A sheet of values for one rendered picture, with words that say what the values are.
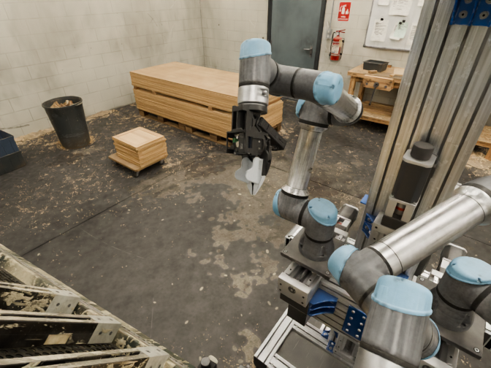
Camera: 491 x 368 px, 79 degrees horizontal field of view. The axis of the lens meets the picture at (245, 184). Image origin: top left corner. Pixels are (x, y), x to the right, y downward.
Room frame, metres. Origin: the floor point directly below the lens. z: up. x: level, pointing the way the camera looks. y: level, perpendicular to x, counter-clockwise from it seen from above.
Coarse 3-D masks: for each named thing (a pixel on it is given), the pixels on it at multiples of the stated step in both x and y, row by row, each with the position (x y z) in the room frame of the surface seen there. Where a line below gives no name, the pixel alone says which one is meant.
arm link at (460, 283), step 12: (456, 264) 0.63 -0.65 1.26; (468, 264) 0.62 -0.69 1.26; (480, 264) 0.62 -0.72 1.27; (444, 276) 0.63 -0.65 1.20; (456, 276) 0.60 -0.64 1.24; (468, 276) 0.58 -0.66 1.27; (480, 276) 0.57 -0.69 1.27; (444, 288) 0.61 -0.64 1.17; (456, 288) 0.58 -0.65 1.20; (468, 288) 0.56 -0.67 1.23; (480, 288) 0.55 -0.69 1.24; (456, 300) 0.57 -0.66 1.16; (468, 300) 0.54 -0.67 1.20; (480, 300) 0.53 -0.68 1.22
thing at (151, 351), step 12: (132, 348) 0.48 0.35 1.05; (144, 348) 0.50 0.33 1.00; (156, 348) 0.53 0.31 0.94; (0, 360) 0.28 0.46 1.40; (12, 360) 0.29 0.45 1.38; (24, 360) 0.30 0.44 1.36; (36, 360) 0.31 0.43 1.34; (48, 360) 0.32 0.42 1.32; (60, 360) 0.33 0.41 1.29; (72, 360) 0.35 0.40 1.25; (84, 360) 0.36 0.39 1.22; (96, 360) 0.37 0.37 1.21; (108, 360) 0.38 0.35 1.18; (120, 360) 0.40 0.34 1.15; (132, 360) 0.42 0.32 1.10; (144, 360) 0.45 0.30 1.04; (156, 360) 0.48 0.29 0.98
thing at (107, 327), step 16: (0, 320) 0.41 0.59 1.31; (16, 320) 0.43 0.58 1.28; (32, 320) 0.46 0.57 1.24; (48, 320) 0.48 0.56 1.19; (64, 320) 0.51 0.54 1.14; (80, 320) 0.55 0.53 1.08; (96, 320) 0.59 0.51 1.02; (112, 320) 0.63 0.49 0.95; (0, 336) 0.39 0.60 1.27; (16, 336) 0.41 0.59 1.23; (32, 336) 0.44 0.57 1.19; (80, 336) 0.52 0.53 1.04; (96, 336) 0.55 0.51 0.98; (112, 336) 0.59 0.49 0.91
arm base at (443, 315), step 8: (432, 288) 0.67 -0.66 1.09; (440, 296) 0.61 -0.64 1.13; (432, 304) 0.61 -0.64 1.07; (440, 304) 0.59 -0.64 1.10; (448, 304) 0.58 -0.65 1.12; (432, 312) 0.59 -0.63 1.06; (440, 312) 0.58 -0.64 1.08; (448, 312) 0.57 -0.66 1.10; (456, 312) 0.56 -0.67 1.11; (464, 312) 0.56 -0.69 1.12; (472, 312) 0.56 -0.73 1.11; (440, 320) 0.56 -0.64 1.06; (448, 320) 0.56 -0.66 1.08; (456, 320) 0.55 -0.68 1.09; (464, 320) 0.56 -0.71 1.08; (472, 320) 0.55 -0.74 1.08; (448, 328) 0.55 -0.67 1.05; (456, 328) 0.54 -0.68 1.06; (464, 328) 0.54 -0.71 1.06
